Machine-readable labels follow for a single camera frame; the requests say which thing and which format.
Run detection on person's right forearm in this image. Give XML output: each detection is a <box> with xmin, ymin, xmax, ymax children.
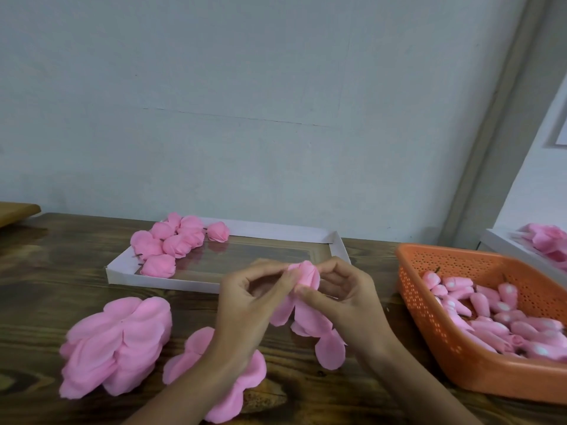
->
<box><xmin>363</xmin><ymin>339</ymin><xmax>484</xmax><ymax>425</ymax></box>

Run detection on orange plastic basket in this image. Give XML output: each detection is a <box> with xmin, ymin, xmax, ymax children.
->
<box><xmin>396</xmin><ymin>244</ymin><xmax>567</xmax><ymax>406</ymax></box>

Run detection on stack of pink petals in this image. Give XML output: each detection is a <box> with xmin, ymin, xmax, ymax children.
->
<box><xmin>162</xmin><ymin>326</ymin><xmax>268</xmax><ymax>424</ymax></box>
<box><xmin>59</xmin><ymin>296</ymin><xmax>174</xmax><ymax>400</ymax></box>

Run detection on pink petal flower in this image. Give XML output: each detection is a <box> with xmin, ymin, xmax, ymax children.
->
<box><xmin>179</xmin><ymin>215</ymin><xmax>207</xmax><ymax>250</ymax></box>

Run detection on grey door frame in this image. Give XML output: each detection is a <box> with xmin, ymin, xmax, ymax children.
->
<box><xmin>440</xmin><ymin>0</ymin><xmax>567</xmax><ymax>249</ymax></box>

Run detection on group of finished pink roses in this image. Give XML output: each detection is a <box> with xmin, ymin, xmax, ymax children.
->
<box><xmin>130</xmin><ymin>213</ymin><xmax>232</xmax><ymax>279</ymax></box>

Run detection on white shallow tray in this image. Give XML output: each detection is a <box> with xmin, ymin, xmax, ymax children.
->
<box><xmin>105</xmin><ymin>217</ymin><xmax>352</xmax><ymax>294</ymax></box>

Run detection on pink rose buds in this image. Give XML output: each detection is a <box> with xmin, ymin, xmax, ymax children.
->
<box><xmin>422</xmin><ymin>270</ymin><xmax>567</xmax><ymax>362</ymax></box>

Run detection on person's right hand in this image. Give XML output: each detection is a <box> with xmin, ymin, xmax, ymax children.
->
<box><xmin>296</xmin><ymin>257</ymin><xmax>400</xmax><ymax>355</ymax></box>

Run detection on person's left hand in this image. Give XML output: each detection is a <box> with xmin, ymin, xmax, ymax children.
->
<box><xmin>208</xmin><ymin>259</ymin><xmax>301</xmax><ymax>370</ymax></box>

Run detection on pile of pink petals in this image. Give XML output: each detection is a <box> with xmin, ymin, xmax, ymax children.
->
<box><xmin>521</xmin><ymin>223</ymin><xmax>567</xmax><ymax>269</ymax></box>

